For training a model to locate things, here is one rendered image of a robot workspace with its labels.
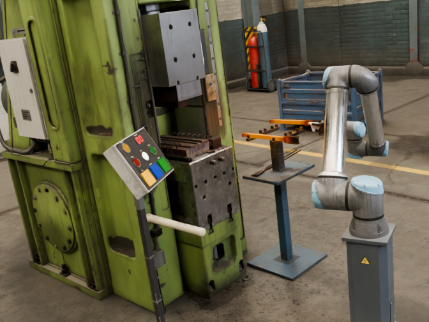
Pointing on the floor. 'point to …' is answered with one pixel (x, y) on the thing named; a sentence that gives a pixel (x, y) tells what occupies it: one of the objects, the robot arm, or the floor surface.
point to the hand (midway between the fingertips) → (310, 121)
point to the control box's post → (149, 257)
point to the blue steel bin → (317, 98)
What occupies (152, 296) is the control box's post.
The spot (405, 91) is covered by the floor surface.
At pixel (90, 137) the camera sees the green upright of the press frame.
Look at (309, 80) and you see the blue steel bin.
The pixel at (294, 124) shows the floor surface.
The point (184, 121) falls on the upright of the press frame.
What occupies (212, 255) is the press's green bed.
